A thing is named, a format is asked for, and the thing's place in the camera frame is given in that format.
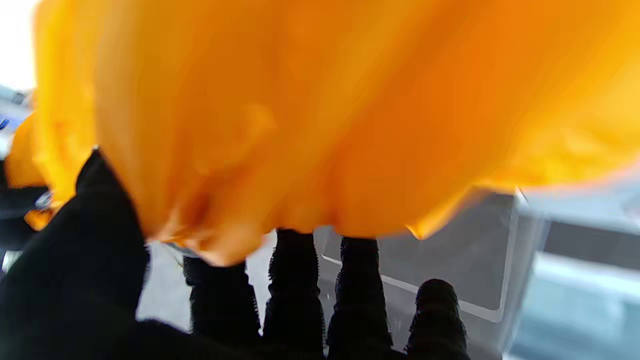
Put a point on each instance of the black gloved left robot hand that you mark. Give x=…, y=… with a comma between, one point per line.
x=75, y=280

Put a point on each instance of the orange rain cover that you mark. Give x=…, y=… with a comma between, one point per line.
x=325, y=115

